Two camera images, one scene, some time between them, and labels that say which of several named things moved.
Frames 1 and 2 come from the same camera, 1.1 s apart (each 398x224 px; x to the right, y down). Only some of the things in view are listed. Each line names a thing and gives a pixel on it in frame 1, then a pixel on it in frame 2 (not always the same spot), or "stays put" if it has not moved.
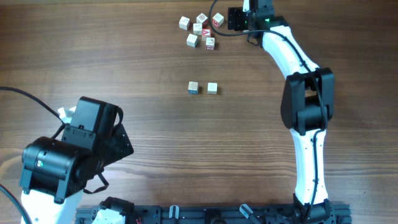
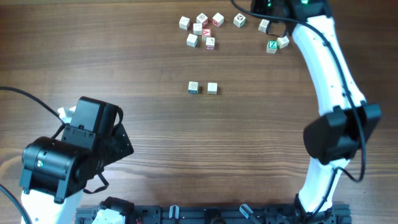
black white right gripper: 234,19 → 257,7
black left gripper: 118,145 stays put
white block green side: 212,88 stays put
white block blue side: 193,88 stays put
